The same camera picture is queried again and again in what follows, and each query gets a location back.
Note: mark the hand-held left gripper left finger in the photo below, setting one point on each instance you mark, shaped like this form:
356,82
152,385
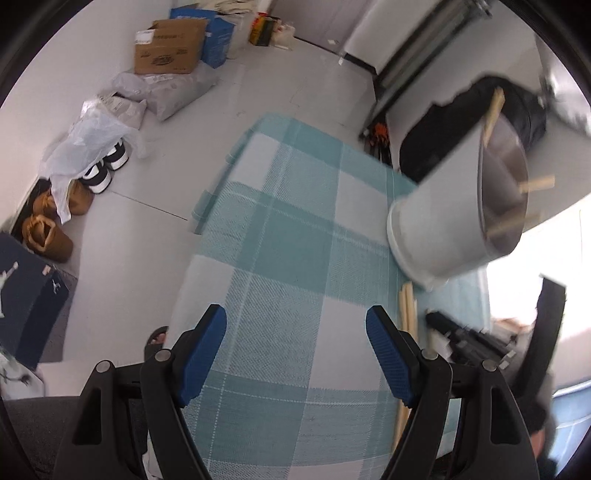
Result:
203,355

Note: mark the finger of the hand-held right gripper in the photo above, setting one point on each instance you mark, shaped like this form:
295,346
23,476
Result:
461,337

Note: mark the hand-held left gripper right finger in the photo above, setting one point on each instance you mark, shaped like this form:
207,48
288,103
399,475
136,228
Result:
388,355

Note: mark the wooden chopstick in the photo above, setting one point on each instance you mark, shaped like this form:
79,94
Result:
494,113
412,314
538,184
402,304

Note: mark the white divided utensil holder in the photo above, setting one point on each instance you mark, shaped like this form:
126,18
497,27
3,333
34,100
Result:
443,221

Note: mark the black slipper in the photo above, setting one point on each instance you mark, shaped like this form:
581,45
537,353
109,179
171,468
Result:
150,348

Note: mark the blue plastic box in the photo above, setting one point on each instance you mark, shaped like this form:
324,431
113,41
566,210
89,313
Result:
568,415

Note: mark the teal checked tablecloth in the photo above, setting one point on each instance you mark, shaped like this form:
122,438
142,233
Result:
286,258

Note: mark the navy printed shoe box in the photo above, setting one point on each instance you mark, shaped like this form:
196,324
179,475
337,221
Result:
27,304

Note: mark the white cloth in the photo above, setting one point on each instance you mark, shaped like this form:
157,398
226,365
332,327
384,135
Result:
18,378

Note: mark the tan boot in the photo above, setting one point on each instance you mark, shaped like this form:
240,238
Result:
51,240
79,198

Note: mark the black and white sneaker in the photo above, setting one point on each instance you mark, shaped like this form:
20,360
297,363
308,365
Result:
98,177
116,157

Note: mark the black backpack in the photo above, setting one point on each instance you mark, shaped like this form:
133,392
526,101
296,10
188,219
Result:
443,129

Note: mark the white sling bag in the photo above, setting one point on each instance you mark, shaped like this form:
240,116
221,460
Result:
568,106

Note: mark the clear plastic bag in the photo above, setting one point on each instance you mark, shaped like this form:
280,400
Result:
87,138

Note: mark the white poly package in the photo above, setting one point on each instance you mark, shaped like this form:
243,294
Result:
124,110

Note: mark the grey poly mailer bag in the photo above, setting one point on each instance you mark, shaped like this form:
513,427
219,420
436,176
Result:
175,92

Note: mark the black coat rack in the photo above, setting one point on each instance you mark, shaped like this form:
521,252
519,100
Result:
415,46

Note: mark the brown cardboard box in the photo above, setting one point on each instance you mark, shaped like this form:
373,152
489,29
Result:
171,50

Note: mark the blue cardboard box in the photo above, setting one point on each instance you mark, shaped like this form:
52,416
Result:
217,41

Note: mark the white plastic bin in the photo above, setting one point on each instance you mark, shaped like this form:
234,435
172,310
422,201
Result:
241,34

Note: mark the beige plastic bag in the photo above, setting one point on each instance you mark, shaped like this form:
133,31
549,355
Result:
284,36

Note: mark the black and yellow bag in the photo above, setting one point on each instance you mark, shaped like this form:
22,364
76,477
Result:
260,30

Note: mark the cream cloth bag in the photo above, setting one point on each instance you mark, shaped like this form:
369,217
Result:
235,7

